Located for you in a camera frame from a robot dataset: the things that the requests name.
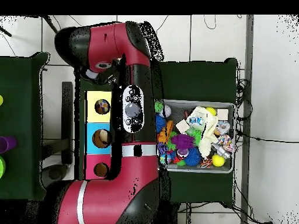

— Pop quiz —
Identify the blue globe ball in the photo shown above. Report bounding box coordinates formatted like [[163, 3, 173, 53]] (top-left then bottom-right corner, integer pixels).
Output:
[[159, 153, 173, 165]]

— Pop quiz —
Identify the purple plastic cup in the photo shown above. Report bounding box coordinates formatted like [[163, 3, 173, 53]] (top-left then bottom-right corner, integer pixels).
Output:
[[0, 136, 9, 154], [4, 136, 18, 151]]

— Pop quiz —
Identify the purple spiky rubber ball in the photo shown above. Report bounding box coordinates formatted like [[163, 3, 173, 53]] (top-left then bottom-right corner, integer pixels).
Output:
[[171, 133, 196, 151]]

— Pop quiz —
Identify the grey round stand base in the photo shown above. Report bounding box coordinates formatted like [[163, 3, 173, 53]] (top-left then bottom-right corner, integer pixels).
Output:
[[41, 164, 69, 187]]

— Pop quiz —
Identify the colourful polka dot cloth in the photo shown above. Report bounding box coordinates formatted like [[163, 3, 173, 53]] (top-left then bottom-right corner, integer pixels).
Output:
[[95, 99, 110, 114]]

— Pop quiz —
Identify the cream yellow cloth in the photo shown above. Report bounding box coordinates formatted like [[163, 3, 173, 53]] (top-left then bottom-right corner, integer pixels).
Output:
[[190, 106, 220, 158]]

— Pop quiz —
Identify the thin black floor cable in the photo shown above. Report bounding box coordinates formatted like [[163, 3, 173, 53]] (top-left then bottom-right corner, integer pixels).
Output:
[[235, 130, 299, 144]]

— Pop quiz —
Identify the silver mesh bin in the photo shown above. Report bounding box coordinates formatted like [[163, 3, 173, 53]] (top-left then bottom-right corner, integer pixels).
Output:
[[155, 99, 237, 174]]

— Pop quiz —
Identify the black cable bundle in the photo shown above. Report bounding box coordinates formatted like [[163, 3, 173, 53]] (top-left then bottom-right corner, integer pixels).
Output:
[[235, 79, 253, 122]]

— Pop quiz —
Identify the lime green plastic cup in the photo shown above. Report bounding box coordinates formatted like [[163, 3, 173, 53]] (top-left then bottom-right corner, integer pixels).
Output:
[[0, 155, 6, 179]]

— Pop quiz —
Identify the grey floor cable cover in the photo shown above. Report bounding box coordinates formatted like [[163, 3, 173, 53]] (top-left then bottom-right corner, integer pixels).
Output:
[[240, 15, 255, 224]]

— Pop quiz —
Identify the dark green tablecloth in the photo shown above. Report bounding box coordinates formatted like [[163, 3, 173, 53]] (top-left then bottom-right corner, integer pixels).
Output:
[[74, 51, 239, 208], [0, 51, 54, 201]]

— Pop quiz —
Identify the wide orange studded block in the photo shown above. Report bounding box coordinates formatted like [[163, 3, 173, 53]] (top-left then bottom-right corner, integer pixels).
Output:
[[157, 120, 175, 144]]

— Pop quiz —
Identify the wooden box with three holes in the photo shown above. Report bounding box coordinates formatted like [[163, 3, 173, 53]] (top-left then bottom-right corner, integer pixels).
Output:
[[84, 90, 113, 181]]

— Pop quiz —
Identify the blue spiky rubber ball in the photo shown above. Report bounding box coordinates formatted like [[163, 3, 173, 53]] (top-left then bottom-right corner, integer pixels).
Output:
[[184, 147, 202, 167]]

